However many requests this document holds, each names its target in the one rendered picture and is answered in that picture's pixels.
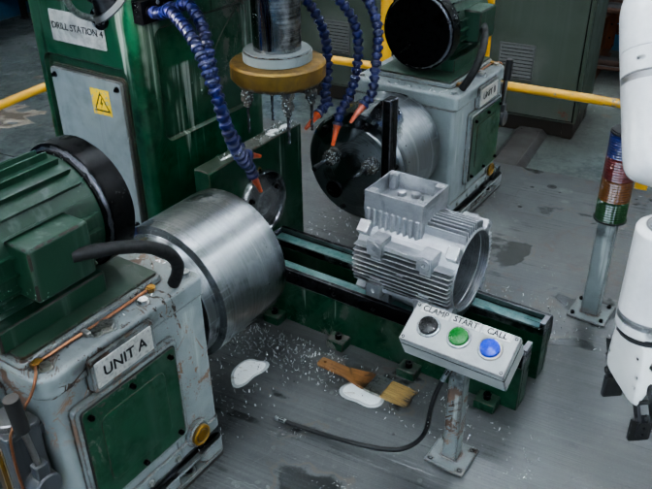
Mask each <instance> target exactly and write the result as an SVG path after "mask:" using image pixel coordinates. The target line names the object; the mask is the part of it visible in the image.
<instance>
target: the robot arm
mask: <svg viewBox="0 0 652 489"><path fill-rule="evenodd" d="M619 67H620V106H621V138H622V161H623V168H624V171H625V174H626V176H627V177H628V178H629V179H631V180H633V181H635V182H637V183H640V184H643V185H647V186H650V187H652V0H624V1H623V3H622V6H621V10H620V16H619ZM614 319H615V323H616V327H615V330H614V332H613V336H612V338H606V350H607V352H606V354H605V358H606V363H607V365H606V366H605V367H604V372H605V373H606V374H607V375H604V379H603V387H602V391H601V395H602V396H603V397H613V396H621V395H622V392H623V393H624V394H625V396H626V397H627V399H628V400H629V401H630V402H631V403H632V404H633V407H634V417H635V418H631V421H630V425H629V429H628V433H627V436H626V439H627V440H628V441H632V440H648V439H649V436H650V433H651V429H652V214H650V215H647V216H645V217H643V218H641V219H640V220H639V221H638V222H637V223H636V228H635V231H634V236H633V240H632V245H631V249H630V253H629V258H628V262H627V267H626V271H625V275H624V279H623V283H622V288H621V292H620V297H619V301H618V306H617V310H616V314H615V318H614ZM646 394H647V397H648V400H642V399H643V398H644V397H645V395H646ZM641 405H648V409H649V414H641V412H640V406H641Z"/></svg>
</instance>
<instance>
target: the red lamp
mask: <svg viewBox="0 0 652 489"><path fill-rule="evenodd" d="M603 177H604V178H605V179H606V180H608V181H611V182H614V183H630V182H633V180H631V179H629V178H628V177H627V176H626V174H625V171H624V168H623V162H621V161H616V160H613V159H611V158H610V157H608V156H606V157H605V161H604V166H603Z"/></svg>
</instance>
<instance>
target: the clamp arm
mask: <svg viewBox="0 0 652 489"><path fill-rule="evenodd" d="M398 105H399V98H398V97H396V96H389V97H387V98H385V99H384V100H383V106H381V112H382V143H381V176H380V178H382V177H383V176H384V175H386V174H387V173H389V172H390V171H391V170H394V171H396V152H397V129H398Z"/></svg>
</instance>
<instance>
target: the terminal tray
mask: <svg viewBox="0 0 652 489"><path fill-rule="evenodd" d="M392 173H397V174H396V175H393V174H392ZM439 184H441V185H442V187H439V186H438V185H439ZM373 187H374V188H375V190H372V189H371V188H373ZM448 189H449V185H448V184H444V183H440V182H436V181H433V180H429V179H423V178H420V177H416V176H412V175H409V174H405V173H401V172H397V171H394V170H391V171H390V172H389V173H387V174H386V175H384V176H383V177H382V178H380V179H379V180H377V181H376V182H374V183H373V184H372V185H370V186H369V187H368V188H366V189H365V199H364V209H365V219H368V220H370V221H371V222H372V223H373V224H374V226H373V227H374V228H375V227H376V226H378V229H379V230H380V229H381V228H384V231H387V230H390V233H393V232H396V235H400V234H402V236H403V237H405V236H408V238H409V239H411V238H414V240H415V241H418V239H419V240H422V238H423V236H424V234H425V225H428V221H430V219H431V218H433V215H435V213H438V212H439V211H440V210H441V209H446V207H447V201H448ZM419 201H422V202H423V203H422V204H419V203H418V202H419Z"/></svg>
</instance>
